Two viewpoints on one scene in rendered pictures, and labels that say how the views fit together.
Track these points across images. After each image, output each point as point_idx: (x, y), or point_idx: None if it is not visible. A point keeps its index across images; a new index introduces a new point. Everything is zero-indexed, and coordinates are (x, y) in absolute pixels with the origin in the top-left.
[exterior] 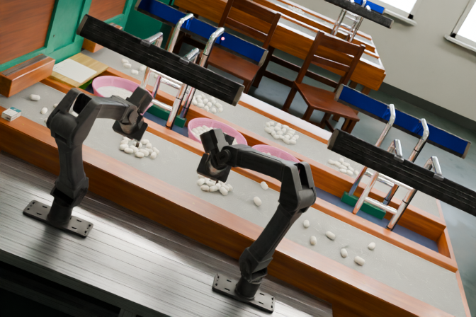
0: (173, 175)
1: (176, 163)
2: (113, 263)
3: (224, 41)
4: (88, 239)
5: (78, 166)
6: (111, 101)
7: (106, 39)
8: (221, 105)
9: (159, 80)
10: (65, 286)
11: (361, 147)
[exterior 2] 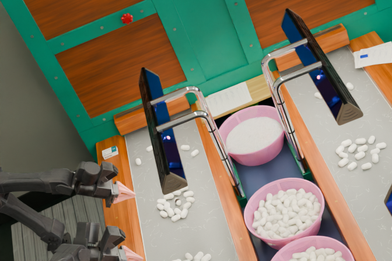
0: (167, 246)
1: (189, 233)
2: None
3: (318, 81)
4: None
5: (28, 222)
6: (28, 178)
7: (142, 96)
8: (374, 159)
9: (280, 120)
10: None
11: None
